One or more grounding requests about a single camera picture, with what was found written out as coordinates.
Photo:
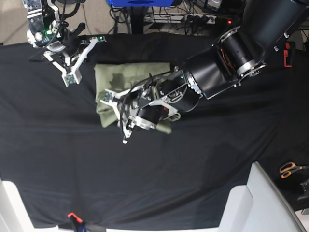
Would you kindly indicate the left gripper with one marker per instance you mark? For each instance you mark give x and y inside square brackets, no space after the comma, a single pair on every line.
[147,105]

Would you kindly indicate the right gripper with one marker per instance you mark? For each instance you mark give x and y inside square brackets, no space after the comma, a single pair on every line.
[67,50]

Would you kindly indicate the green T-shirt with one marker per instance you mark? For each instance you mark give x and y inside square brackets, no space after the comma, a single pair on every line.
[121,77]

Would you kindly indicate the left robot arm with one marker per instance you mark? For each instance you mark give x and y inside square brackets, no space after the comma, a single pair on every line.
[236,54]

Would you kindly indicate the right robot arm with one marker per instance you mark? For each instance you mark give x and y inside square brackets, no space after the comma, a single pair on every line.
[42,13]

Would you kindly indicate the black table cloth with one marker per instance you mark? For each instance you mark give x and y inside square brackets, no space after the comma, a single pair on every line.
[54,149]

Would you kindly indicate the blue box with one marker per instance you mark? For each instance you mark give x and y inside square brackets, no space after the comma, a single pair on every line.
[140,3]

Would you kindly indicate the black table leg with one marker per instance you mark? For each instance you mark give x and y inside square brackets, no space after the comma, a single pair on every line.
[137,15]

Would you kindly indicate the white power strip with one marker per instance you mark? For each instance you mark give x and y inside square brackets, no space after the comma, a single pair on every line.
[177,18]

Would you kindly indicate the orange clamp bottom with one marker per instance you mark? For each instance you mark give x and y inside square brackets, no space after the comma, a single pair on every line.
[73,216]

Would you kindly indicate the orange black clamp right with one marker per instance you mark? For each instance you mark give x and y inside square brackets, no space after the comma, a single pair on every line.
[288,54]

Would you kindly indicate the white frame left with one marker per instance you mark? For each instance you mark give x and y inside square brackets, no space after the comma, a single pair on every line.
[13,214]

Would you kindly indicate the orange handled scissors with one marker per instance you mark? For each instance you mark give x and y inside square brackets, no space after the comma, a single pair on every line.
[289,168]

